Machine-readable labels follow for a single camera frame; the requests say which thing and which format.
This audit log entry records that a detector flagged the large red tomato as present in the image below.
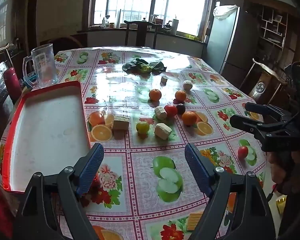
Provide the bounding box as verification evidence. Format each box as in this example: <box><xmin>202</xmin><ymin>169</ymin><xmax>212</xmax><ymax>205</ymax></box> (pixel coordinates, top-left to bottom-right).
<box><xmin>164</xmin><ymin>104</ymin><xmax>178</xmax><ymax>117</ymax></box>

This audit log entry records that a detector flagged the small teal box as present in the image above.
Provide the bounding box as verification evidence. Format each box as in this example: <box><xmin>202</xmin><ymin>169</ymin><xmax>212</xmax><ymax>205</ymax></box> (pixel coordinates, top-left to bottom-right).
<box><xmin>22</xmin><ymin>72</ymin><xmax>38</xmax><ymax>83</ymax></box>

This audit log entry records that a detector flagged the orange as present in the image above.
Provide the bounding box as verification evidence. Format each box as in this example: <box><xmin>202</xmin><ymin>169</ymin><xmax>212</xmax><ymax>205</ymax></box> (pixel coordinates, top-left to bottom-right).
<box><xmin>149</xmin><ymin>89</ymin><xmax>162</xmax><ymax>102</ymax></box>
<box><xmin>175</xmin><ymin>90</ymin><xmax>187</xmax><ymax>102</ymax></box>
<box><xmin>182</xmin><ymin>111</ymin><xmax>198</xmax><ymax>127</ymax></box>

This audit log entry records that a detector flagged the dark red thermos bottle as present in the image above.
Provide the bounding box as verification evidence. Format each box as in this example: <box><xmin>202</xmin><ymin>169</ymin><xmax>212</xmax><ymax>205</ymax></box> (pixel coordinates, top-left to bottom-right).
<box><xmin>4</xmin><ymin>67</ymin><xmax>23</xmax><ymax>101</ymax></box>

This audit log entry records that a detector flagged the white hexagonal block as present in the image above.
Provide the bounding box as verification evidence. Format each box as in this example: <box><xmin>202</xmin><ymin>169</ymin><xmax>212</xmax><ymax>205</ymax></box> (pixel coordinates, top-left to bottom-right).
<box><xmin>154</xmin><ymin>106</ymin><xmax>167</xmax><ymax>120</ymax></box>

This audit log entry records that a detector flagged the white rectangular block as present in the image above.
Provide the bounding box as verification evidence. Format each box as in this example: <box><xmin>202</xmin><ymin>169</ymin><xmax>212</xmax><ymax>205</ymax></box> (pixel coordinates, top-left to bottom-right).
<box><xmin>154</xmin><ymin>123</ymin><xmax>172</xmax><ymax>139</ymax></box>

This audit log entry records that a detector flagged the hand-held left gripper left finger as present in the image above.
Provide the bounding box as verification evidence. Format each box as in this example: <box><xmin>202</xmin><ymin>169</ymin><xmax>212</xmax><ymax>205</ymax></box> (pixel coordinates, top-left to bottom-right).
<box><xmin>12</xmin><ymin>143</ymin><xmax>105</xmax><ymax>240</ymax></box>

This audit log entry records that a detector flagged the carved wooden chair with emblem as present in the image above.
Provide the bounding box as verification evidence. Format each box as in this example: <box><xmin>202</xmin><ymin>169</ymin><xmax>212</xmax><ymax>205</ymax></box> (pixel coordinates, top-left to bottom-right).
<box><xmin>240</xmin><ymin>58</ymin><xmax>288</xmax><ymax>105</ymax></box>

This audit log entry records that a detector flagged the red embroidered cloth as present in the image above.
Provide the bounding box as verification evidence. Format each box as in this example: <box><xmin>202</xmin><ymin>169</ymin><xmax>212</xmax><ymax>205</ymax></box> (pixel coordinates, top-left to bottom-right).
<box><xmin>0</xmin><ymin>180</ymin><xmax>18</xmax><ymax>235</ymax></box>

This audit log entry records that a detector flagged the window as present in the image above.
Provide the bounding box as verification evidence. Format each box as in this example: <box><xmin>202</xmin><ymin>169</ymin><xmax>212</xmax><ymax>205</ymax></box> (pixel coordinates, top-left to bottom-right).
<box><xmin>90</xmin><ymin>0</ymin><xmax>215</xmax><ymax>37</ymax></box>

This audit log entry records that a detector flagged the dark wooden shelf cabinet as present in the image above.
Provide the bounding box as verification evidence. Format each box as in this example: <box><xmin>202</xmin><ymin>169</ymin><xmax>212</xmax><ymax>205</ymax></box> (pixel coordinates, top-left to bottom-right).
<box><xmin>242</xmin><ymin>0</ymin><xmax>300</xmax><ymax>65</ymax></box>

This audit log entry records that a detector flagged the dark high-back wooden chair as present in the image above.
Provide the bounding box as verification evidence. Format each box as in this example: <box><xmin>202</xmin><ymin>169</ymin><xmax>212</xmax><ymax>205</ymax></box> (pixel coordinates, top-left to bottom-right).
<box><xmin>124</xmin><ymin>20</ymin><xmax>162</xmax><ymax>49</ymax></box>

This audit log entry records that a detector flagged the green leafy vegetable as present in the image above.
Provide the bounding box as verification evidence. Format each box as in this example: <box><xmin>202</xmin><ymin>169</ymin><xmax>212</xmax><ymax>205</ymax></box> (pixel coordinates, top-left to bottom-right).
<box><xmin>122</xmin><ymin>58</ymin><xmax>167</xmax><ymax>75</ymax></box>

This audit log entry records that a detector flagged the silver refrigerator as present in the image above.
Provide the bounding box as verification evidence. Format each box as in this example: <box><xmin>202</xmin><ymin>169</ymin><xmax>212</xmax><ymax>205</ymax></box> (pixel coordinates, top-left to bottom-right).
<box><xmin>206</xmin><ymin>5</ymin><xmax>240</xmax><ymax>74</ymax></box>

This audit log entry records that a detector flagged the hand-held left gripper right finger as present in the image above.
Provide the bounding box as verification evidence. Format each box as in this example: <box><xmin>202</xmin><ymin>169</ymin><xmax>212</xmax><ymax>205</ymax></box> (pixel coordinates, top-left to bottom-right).
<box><xmin>184</xmin><ymin>143</ymin><xmax>277</xmax><ymax>240</ymax></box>

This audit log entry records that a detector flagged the red tray with white inside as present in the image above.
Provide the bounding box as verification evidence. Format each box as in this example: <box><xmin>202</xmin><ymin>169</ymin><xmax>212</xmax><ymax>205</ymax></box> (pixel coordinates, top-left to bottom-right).
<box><xmin>1</xmin><ymin>80</ymin><xmax>100</xmax><ymax>194</ymax></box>

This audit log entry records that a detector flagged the clear glass mug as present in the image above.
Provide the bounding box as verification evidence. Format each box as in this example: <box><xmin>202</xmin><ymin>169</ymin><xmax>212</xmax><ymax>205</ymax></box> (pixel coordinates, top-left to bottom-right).
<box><xmin>22</xmin><ymin>44</ymin><xmax>59</xmax><ymax>88</ymax></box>

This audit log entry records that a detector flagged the tan square block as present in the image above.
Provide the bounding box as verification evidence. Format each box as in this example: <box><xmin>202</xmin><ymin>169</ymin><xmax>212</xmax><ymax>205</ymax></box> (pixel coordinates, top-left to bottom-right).
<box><xmin>112</xmin><ymin>116</ymin><xmax>130</xmax><ymax>131</ymax></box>

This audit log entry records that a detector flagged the person's right hand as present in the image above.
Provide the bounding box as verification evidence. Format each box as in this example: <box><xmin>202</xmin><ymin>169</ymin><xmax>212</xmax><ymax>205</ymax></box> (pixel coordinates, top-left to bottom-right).
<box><xmin>267</xmin><ymin>152</ymin><xmax>295</xmax><ymax>195</ymax></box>

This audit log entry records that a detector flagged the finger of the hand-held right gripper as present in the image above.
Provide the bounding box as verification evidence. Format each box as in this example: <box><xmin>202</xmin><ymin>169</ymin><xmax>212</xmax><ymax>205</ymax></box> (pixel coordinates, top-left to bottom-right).
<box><xmin>229</xmin><ymin>114</ymin><xmax>288</xmax><ymax>141</ymax></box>
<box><xmin>244</xmin><ymin>102</ymin><xmax>290</xmax><ymax>123</ymax></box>

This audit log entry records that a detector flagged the white plastic bag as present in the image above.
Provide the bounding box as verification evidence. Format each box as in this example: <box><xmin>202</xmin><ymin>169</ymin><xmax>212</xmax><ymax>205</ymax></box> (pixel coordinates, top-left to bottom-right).
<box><xmin>213</xmin><ymin>4</ymin><xmax>238</xmax><ymax>19</ymax></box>

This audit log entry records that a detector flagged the person's right forearm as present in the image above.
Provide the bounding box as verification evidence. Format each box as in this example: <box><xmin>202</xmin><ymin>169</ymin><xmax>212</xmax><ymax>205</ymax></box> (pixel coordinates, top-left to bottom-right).
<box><xmin>277</xmin><ymin>155</ymin><xmax>300</xmax><ymax>240</ymax></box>

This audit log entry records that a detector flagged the dark round-back chair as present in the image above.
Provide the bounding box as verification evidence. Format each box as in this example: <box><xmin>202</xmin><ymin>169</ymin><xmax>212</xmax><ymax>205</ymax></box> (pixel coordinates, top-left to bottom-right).
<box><xmin>47</xmin><ymin>37</ymin><xmax>84</xmax><ymax>53</ymax></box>

